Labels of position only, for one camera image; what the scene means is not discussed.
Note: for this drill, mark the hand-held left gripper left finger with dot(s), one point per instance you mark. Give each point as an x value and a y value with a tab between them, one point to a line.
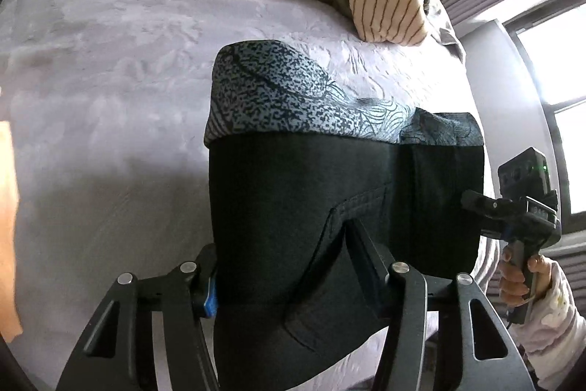
209	301

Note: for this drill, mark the person's right forearm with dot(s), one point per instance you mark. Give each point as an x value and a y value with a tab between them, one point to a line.
558	327

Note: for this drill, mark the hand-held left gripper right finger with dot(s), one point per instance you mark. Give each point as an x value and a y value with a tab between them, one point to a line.
371	262

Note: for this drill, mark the person's right hand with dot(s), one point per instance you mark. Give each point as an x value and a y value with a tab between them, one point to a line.
512	281

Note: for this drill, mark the lilac textured bedspread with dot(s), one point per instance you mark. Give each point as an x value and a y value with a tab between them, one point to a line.
114	98

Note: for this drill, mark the orange wooden panel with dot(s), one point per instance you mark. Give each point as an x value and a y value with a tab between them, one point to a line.
7	235

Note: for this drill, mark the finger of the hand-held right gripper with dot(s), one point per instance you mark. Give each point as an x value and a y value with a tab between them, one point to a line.
490	210

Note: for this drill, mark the black pants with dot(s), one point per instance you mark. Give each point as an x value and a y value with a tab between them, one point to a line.
284	189

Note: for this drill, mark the bright window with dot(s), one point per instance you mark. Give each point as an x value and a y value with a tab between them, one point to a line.
558	65

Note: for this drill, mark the beige striped pillow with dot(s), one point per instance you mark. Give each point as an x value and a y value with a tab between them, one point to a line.
389	1

